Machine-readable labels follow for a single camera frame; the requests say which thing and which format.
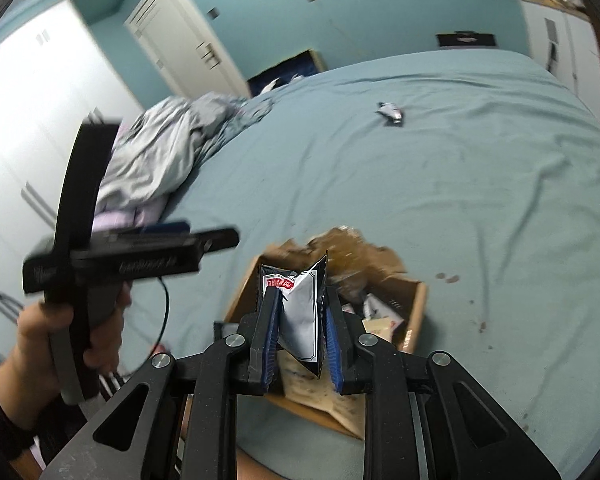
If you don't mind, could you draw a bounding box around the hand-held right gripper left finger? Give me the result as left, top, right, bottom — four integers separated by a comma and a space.
42, 287, 285, 480

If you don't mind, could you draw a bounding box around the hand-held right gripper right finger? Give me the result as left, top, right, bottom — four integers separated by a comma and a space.
324, 287, 561, 480

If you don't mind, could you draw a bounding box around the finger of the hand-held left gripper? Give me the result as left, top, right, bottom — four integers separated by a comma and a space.
194, 227, 241, 258
94, 219, 192, 237

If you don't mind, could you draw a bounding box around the red label snack packet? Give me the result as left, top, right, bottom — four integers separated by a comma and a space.
256, 255, 329, 378

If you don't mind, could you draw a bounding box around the pile of snack packets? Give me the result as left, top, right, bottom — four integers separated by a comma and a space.
340, 292, 406, 323

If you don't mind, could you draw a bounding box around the cardboard box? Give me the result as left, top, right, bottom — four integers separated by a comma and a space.
223, 227, 428, 441

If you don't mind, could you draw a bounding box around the person's left forearm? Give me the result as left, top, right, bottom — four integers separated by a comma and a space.
0, 355, 63, 466

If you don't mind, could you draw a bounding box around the person's left hand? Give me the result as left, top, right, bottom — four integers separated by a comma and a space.
15, 282, 133, 387

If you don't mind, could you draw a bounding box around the lilac blanket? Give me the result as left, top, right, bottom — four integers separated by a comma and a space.
92, 195, 168, 233

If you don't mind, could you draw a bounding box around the crumpled grey blanket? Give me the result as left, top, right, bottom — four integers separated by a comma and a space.
92, 95, 276, 211

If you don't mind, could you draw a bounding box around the crumpled clear plastic film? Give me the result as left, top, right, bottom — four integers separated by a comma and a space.
307, 227, 376, 296

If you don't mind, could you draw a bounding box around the white wardrobe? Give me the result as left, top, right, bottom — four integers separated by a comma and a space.
0, 0, 146, 311

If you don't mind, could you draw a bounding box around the white door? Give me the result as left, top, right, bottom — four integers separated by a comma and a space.
124, 0, 251, 101

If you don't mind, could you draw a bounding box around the crumpled black white packet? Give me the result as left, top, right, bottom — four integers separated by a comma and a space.
376, 101, 405, 126

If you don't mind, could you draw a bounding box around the black paper bag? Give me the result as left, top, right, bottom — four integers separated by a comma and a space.
436, 31, 496, 48

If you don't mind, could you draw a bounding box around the white cabinet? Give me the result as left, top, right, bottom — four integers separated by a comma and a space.
520, 0, 600, 126

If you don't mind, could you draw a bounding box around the black cable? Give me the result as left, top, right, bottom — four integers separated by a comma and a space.
115, 280, 173, 376

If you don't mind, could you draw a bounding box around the black door handle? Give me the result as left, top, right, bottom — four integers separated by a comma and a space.
197, 42, 221, 71

